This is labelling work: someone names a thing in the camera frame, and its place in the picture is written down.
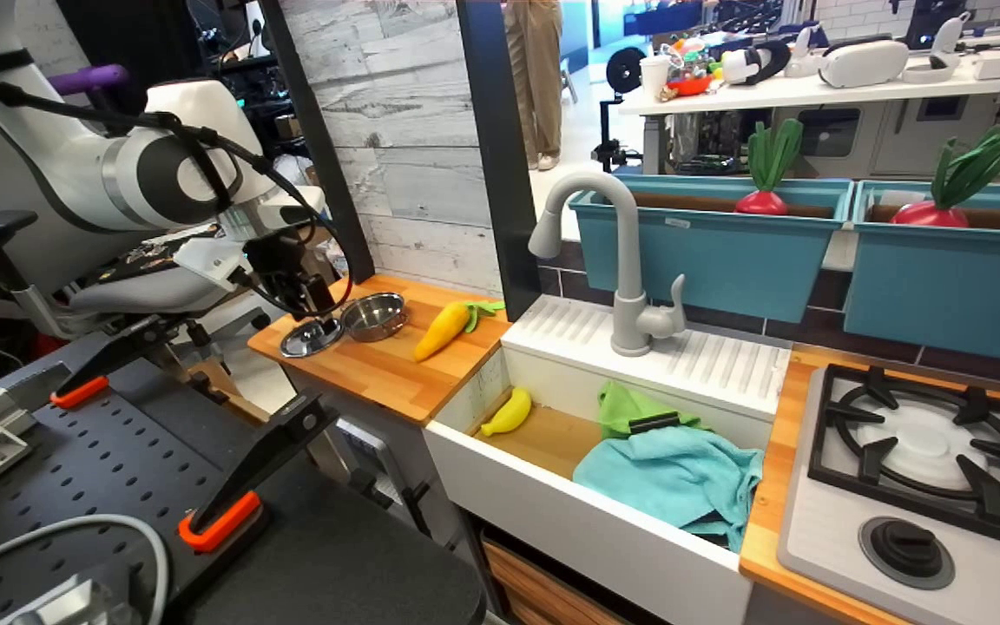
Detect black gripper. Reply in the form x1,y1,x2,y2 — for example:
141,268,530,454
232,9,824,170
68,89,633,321
245,224,343,345

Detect small steel pot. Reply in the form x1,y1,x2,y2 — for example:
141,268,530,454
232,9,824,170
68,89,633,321
339,289,408,345

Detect wooden butcher block counter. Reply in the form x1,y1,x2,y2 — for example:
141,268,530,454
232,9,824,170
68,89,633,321
245,269,512,427

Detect yellow toy banana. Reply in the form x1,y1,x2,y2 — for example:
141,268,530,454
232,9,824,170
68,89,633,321
472,386,538,441

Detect grey toy faucet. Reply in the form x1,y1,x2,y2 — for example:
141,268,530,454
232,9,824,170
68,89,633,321
524,158,689,361

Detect white toy sink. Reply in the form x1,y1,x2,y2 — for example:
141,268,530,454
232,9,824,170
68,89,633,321
424,291,795,625

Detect red toy radish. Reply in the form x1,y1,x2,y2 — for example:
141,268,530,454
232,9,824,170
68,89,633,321
887,126,1000,228
732,114,810,217

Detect wooden counter around stove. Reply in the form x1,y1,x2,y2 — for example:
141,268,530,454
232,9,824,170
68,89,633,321
736,345,1000,625

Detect grey toy stove top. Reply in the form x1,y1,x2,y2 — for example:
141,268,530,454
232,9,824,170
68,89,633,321
773,361,1000,625

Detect grey office chair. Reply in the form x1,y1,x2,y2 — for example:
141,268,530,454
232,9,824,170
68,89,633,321
0,203,283,349

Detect grey wood plank panel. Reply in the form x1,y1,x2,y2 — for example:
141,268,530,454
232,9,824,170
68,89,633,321
276,0,506,299

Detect black perforated table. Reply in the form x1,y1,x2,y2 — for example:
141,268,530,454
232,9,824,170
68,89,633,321
0,356,494,625

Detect standing person khaki clothes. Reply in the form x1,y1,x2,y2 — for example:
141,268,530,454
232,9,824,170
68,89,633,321
502,0,574,165

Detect teal cloth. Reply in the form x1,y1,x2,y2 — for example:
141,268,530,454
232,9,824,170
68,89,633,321
569,422,762,556

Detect teal planter box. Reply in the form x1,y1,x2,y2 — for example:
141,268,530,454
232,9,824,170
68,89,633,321
840,176,1000,372
569,170,857,327

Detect white background table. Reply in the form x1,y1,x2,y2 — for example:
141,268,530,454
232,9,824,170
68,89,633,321
619,66,1000,176

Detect black frame post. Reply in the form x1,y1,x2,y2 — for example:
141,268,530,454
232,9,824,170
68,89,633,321
456,0,546,321
253,0,377,284

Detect black clamp orange handle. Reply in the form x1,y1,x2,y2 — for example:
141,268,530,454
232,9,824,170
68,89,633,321
43,314,179,414
174,391,339,558

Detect grey cable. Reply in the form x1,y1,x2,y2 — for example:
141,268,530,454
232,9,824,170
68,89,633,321
0,510,174,625

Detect purple handle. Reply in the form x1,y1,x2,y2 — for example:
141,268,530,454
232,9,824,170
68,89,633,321
43,58,130,96

